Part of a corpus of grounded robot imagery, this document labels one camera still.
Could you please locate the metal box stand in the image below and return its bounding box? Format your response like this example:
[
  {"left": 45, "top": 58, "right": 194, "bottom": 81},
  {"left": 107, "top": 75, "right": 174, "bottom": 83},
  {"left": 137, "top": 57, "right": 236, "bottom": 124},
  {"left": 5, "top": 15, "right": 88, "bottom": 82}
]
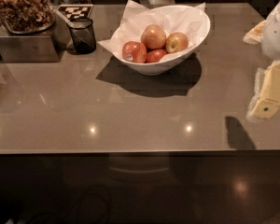
[{"left": 0, "top": 17, "right": 71, "bottom": 63}]

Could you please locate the black mesh cup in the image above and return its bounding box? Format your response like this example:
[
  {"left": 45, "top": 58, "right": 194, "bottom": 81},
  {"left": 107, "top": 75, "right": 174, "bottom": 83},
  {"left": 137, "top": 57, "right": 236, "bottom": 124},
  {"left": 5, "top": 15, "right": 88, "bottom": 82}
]
[{"left": 67, "top": 18, "right": 96, "bottom": 54}]

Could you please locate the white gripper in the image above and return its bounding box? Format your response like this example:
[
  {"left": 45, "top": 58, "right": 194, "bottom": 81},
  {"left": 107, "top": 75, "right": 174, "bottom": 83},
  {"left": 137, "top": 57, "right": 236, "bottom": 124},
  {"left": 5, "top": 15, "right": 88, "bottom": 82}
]
[{"left": 243, "top": 1, "right": 280, "bottom": 122}]

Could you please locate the glass jar of snacks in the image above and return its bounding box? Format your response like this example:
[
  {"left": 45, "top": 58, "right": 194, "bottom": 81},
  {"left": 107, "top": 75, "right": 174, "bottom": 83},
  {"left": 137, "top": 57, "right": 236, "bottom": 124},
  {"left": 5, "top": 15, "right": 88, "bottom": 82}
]
[{"left": 0, "top": 0, "right": 55, "bottom": 35}]

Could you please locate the yellow-red apple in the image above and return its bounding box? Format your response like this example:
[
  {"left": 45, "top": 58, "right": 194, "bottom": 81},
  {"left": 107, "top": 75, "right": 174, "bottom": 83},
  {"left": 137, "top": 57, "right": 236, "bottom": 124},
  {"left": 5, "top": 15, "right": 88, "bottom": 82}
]
[
  {"left": 141, "top": 24, "right": 166, "bottom": 49},
  {"left": 165, "top": 32, "right": 189, "bottom": 53}
]

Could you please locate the white ceramic bowl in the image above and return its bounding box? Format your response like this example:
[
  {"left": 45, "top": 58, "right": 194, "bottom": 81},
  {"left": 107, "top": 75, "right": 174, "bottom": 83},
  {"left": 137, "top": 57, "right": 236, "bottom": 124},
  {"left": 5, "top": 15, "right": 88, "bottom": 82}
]
[{"left": 110, "top": 5, "right": 212, "bottom": 77}]

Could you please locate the black white marker tag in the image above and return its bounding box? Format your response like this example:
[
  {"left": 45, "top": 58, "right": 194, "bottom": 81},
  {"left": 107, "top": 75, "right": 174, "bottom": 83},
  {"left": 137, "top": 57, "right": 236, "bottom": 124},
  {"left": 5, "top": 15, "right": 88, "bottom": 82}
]
[{"left": 57, "top": 4, "right": 93, "bottom": 21}]

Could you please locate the small red apple front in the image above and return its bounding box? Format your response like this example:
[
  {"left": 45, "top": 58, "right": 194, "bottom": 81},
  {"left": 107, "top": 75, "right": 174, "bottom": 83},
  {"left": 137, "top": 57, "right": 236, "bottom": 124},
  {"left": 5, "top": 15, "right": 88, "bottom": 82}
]
[{"left": 146, "top": 49, "right": 167, "bottom": 63}]

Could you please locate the red apple front left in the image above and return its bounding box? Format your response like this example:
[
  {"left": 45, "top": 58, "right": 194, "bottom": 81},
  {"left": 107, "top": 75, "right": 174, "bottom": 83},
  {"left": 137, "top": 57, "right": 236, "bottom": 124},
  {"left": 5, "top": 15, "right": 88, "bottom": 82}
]
[{"left": 122, "top": 41, "right": 147, "bottom": 63}]

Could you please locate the white paper bowl liner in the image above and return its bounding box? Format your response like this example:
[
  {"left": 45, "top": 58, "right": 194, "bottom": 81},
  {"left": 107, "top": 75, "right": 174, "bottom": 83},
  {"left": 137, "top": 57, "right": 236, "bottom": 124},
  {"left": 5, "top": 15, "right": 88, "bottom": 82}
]
[{"left": 99, "top": 0, "right": 210, "bottom": 62}]

